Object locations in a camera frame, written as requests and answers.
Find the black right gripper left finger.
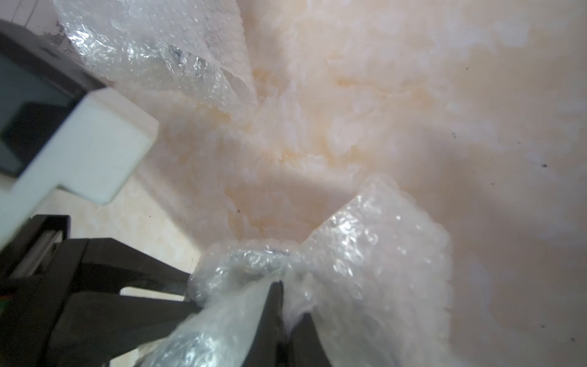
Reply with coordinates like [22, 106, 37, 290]
[242, 281, 283, 367]

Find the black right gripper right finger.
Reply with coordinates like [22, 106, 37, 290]
[288, 313, 332, 367]

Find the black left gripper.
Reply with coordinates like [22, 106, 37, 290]
[1, 215, 201, 366]

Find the bubble wrap sheet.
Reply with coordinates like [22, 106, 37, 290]
[143, 175, 456, 366]
[54, 0, 258, 113]

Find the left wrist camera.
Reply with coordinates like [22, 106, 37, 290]
[1, 21, 159, 245]

